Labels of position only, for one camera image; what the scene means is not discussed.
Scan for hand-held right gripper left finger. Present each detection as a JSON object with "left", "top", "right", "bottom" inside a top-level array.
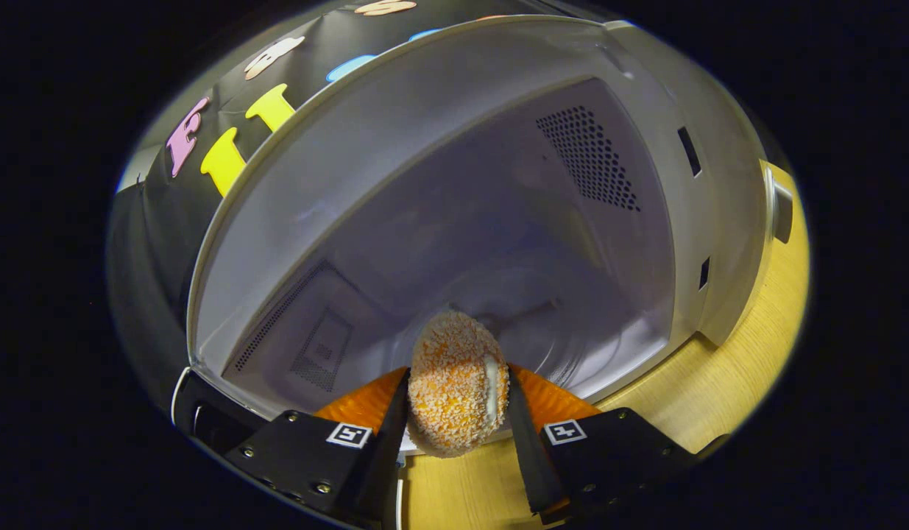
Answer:
[{"left": 224, "top": 366, "right": 412, "bottom": 529}]

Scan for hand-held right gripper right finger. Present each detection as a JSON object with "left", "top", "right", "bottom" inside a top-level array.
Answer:
[{"left": 506, "top": 364, "right": 699, "bottom": 525}]

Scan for orange crumbed bread roll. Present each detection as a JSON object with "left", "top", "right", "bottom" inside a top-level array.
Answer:
[{"left": 406, "top": 311, "right": 511, "bottom": 459}]

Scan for white microwave oven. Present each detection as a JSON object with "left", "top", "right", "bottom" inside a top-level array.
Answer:
[{"left": 171, "top": 13, "right": 797, "bottom": 461}]

